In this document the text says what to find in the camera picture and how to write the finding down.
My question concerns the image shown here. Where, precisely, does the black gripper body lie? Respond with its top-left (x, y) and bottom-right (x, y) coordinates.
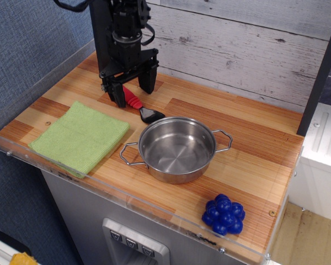
top-left (99, 32), bottom-right (158, 92)

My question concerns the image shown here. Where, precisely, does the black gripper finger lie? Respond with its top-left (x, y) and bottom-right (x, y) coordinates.
top-left (138, 68), bottom-right (157, 94)
top-left (107, 82), bottom-right (126, 108)

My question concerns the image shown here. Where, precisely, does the red handled metal spoon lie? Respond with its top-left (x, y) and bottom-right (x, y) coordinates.
top-left (122, 86), bottom-right (166, 124)

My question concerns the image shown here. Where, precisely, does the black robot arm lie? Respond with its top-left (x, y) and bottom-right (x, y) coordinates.
top-left (99, 1), bottom-right (158, 108)

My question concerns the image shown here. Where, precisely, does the green folded cloth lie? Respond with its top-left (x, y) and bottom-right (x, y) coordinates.
top-left (28, 101), bottom-right (130, 178)

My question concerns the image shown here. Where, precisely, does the stainless steel pot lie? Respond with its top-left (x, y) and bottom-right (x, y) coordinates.
top-left (120, 117), bottom-right (233, 184)

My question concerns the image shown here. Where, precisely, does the silver button control panel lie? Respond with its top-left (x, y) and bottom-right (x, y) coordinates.
top-left (102, 218), bottom-right (170, 264)

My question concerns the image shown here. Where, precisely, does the blue toy grape bunch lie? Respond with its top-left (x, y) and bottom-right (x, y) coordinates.
top-left (201, 193), bottom-right (246, 236)

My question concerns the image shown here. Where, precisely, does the yellow object bottom left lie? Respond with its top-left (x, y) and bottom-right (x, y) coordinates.
top-left (9, 252), bottom-right (38, 265)

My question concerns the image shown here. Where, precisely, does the white ridged appliance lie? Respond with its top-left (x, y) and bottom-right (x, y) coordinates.
top-left (289, 103), bottom-right (331, 219)

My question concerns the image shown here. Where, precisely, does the dark left upright post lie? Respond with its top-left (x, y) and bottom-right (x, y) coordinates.
top-left (89, 0), bottom-right (117, 77)

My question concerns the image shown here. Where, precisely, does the dark upright post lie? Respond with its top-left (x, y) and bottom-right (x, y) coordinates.
top-left (89, 0), bottom-right (117, 77)
top-left (296, 36), bottom-right (331, 136)

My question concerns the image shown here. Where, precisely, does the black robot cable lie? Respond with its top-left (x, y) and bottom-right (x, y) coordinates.
top-left (52, 0), bottom-right (156, 47)

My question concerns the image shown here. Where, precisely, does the clear acrylic guard rail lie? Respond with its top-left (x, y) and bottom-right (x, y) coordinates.
top-left (0, 42), bottom-right (303, 264)

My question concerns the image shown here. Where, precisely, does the dark right upright post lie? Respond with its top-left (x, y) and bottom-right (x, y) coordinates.
top-left (296, 36), bottom-right (331, 136)

